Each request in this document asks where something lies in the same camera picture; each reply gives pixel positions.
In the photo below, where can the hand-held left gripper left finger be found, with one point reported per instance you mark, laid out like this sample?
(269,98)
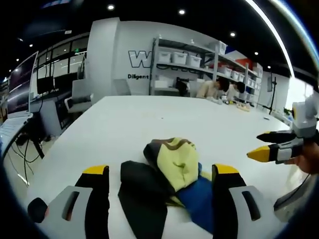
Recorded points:
(98,204)

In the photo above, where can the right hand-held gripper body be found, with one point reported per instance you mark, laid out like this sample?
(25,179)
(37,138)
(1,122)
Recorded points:
(305,122)

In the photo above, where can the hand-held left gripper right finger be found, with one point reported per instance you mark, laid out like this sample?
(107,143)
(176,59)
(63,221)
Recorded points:
(224,204)

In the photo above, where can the black yellow blue garment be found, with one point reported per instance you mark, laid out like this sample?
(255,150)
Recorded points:
(172,159)

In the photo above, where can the person's right hand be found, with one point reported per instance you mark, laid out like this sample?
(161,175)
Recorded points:
(309,159)

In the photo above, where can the person's left hand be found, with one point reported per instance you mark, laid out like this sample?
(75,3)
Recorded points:
(37,210)

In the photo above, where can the black tripod stand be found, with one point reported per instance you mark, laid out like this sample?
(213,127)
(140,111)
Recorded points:
(273,94)

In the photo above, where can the small wooden object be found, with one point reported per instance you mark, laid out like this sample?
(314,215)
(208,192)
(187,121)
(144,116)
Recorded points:
(243,108)

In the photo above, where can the grey metal shelf rack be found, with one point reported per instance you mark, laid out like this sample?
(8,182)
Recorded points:
(211,72)

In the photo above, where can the long ceiling light strip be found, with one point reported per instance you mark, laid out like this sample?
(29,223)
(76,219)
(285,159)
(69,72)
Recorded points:
(274,32)

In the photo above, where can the grey office chair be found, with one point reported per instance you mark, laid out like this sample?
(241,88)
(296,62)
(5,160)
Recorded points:
(79,97)

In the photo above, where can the white side desk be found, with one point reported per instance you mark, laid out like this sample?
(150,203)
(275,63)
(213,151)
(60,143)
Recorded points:
(11,129)

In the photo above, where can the row of white storage bins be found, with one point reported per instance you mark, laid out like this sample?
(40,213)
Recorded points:
(189,59)

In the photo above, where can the black desk monitor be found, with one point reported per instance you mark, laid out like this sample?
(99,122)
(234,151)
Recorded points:
(46,84)

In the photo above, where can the large computer monitor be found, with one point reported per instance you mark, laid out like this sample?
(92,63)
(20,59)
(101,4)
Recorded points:
(21,87)

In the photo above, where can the ceiling spotlights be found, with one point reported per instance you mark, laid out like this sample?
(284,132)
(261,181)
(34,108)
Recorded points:
(181,11)

